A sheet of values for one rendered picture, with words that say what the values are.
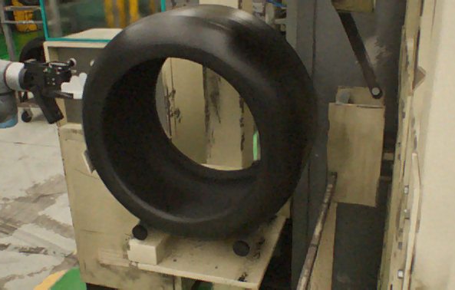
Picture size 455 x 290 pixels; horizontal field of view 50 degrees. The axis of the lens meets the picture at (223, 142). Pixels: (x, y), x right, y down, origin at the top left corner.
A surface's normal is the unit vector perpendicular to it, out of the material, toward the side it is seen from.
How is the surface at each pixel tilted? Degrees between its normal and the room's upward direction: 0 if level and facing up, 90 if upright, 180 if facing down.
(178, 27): 42
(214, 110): 90
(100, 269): 90
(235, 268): 0
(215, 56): 81
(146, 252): 90
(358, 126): 90
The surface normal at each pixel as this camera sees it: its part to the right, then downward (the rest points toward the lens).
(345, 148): -0.31, 0.35
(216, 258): -0.03, -0.93
